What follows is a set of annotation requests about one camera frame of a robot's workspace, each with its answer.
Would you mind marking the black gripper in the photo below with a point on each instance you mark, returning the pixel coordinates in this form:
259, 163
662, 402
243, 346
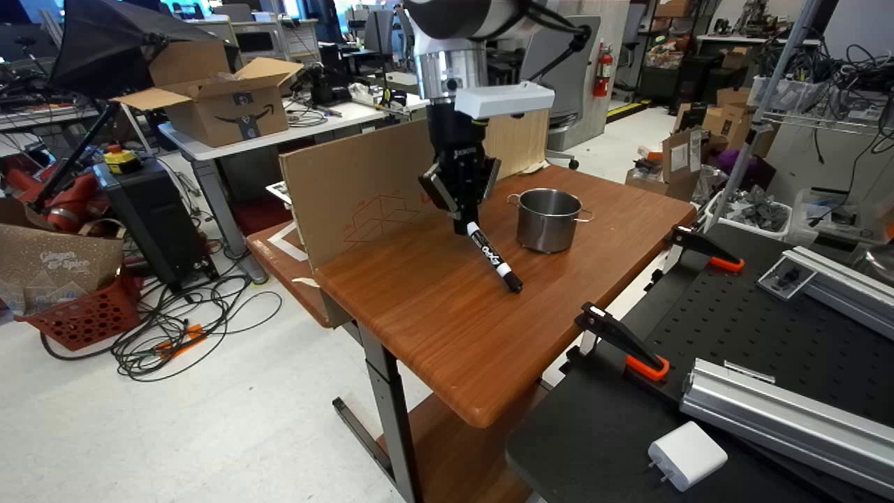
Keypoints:
458, 149

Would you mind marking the metal pot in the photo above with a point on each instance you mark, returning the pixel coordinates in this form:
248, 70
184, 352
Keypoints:
549, 226

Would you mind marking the cardboard backdrop panel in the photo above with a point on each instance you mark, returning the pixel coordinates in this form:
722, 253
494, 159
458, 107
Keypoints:
359, 195

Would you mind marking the wooden table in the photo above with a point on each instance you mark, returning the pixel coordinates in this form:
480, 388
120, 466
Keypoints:
463, 324

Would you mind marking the red fire extinguisher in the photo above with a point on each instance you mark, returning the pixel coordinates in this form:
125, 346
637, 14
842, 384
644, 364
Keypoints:
603, 72

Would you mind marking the white work table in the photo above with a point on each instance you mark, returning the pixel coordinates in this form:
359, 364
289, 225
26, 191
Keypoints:
280, 134

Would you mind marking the open cardboard shipping box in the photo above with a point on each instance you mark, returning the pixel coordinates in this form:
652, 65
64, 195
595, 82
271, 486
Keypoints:
227, 107

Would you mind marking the black perforated breadboard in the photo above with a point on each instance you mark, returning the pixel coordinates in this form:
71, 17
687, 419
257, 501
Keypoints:
603, 436

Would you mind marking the black control cabinet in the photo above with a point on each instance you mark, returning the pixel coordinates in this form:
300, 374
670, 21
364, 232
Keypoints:
157, 226

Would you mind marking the yellow red emergency stop button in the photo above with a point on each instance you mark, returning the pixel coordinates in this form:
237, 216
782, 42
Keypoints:
120, 156

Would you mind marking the white power adapter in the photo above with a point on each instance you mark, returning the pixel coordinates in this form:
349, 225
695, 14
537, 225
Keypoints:
687, 453

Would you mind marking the black fabric umbrella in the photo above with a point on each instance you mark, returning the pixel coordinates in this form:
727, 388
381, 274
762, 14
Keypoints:
111, 42

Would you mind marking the red plastic crate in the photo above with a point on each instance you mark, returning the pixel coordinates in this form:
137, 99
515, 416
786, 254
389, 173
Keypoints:
88, 317

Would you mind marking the brown paper bag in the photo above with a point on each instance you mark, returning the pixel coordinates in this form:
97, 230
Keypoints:
50, 265

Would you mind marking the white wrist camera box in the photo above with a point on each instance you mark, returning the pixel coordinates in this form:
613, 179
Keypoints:
504, 99

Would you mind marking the aluminium corner bracket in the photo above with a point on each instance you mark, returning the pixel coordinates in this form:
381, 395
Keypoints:
786, 276

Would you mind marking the aluminium extrusion rail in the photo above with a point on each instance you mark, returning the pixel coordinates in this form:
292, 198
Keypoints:
853, 289
792, 419

